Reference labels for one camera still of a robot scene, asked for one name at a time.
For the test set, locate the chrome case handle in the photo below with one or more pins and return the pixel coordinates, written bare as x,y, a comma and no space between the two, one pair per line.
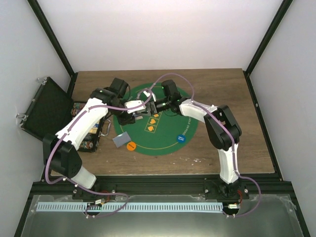
106,133

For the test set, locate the dealt blue patterned card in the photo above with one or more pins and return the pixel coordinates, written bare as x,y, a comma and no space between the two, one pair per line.
121,139

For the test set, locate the light blue slotted rail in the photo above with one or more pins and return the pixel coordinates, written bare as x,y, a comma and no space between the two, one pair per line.
199,207

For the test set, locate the blue small blind button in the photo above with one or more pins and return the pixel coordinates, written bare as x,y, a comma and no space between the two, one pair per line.
181,138

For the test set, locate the black poker set case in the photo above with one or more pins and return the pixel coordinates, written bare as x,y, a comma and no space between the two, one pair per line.
50,110

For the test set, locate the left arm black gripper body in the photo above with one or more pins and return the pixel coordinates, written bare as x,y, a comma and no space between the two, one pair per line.
122,120

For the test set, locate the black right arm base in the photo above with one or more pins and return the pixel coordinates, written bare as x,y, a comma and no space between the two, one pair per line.
219,190

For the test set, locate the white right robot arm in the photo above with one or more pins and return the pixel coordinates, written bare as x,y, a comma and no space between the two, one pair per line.
223,130

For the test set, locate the orange big blind button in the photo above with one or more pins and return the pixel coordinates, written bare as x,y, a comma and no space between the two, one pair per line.
131,146

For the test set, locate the round green poker mat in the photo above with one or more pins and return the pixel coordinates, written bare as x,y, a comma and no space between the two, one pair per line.
157,135

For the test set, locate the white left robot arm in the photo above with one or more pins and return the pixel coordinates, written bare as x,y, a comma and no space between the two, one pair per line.
60,150

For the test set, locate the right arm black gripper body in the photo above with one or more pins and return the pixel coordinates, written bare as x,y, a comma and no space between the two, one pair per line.
164,107

